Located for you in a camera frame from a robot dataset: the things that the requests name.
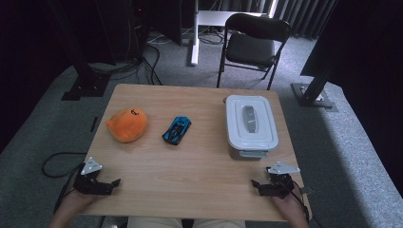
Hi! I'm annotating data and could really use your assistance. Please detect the translucent grey storage box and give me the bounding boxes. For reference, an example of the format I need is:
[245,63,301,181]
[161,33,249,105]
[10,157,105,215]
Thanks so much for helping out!
[228,143,270,161]

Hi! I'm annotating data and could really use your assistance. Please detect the black looped floor cable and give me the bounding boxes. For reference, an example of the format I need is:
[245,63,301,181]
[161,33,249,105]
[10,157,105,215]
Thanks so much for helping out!
[41,151,88,179]

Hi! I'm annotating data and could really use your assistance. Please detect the blue toy car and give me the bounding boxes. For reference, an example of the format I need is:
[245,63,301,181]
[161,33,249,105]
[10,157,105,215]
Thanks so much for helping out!
[162,115,193,146]

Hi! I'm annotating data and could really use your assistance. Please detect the person's right hand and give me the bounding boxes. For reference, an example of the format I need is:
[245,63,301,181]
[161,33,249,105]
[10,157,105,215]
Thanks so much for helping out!
[272,193,309,220]

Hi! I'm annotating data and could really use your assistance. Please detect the bundle of black floor cables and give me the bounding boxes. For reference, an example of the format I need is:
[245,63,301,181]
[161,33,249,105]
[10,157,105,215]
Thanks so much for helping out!
[88,29,164,86]

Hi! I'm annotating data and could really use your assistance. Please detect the right hand-held gripper cable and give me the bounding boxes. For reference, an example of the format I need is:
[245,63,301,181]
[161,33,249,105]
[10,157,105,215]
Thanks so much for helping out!
[286,180,312,222]

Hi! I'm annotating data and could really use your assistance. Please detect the orange plush toy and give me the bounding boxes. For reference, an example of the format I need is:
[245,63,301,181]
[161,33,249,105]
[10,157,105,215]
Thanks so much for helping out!
[105,107,149,143]

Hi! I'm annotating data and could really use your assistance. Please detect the black computer cabinet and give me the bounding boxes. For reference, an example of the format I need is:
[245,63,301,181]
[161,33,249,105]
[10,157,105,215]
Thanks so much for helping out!
[94,0,150,66]

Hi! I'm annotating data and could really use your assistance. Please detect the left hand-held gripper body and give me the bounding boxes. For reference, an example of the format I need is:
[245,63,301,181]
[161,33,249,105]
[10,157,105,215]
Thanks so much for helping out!
[73,156,107,196]

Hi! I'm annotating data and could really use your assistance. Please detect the white box lid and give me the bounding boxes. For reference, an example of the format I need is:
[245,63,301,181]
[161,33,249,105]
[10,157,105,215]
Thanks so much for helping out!
[224,94,279,159]

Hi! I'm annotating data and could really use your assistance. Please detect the person's left hand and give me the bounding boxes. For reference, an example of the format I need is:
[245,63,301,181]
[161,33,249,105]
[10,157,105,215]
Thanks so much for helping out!
[60,189,103,217]

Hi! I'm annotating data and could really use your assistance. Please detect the black metal stand, grey plate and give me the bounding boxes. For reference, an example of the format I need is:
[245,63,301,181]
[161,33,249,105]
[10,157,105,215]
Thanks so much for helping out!
[291,67,339,112]

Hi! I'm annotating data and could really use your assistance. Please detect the black cloth curtain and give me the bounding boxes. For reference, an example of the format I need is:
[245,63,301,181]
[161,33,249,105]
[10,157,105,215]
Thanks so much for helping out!
[299,0,403,198]

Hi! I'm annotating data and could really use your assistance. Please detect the hand-held gripper cable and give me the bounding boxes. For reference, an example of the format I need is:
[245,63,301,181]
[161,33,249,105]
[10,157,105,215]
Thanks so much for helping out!
[286,180,312,222]
[52,172,84,214]

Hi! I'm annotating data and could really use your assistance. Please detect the left hand-held gripper cable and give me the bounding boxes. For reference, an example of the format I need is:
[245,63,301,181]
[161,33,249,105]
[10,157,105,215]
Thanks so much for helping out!
[52,172,84,214]

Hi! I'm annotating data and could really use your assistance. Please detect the white desk frame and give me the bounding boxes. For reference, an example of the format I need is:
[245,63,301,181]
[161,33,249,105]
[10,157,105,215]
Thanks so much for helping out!
[189,0,279,67]

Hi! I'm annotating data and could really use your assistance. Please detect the person's legs in beige trousers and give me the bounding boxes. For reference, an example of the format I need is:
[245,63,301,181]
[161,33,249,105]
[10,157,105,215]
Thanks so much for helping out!
[126,216,246,228]

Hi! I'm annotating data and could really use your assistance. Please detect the black folding chair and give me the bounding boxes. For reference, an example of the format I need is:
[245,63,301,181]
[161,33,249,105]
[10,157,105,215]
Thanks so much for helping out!
[216,12,292,91]

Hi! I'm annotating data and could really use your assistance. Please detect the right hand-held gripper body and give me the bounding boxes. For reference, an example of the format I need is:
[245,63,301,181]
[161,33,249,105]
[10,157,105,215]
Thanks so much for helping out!
[265,161,301,200]

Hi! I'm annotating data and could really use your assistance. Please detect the grey pleated curtain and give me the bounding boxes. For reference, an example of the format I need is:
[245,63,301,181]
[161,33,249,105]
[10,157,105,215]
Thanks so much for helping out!
[218,0,340,40]

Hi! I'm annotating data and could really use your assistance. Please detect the black metal stand, square base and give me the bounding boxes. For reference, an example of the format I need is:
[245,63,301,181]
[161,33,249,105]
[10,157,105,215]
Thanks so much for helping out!
[47,0,112,102]

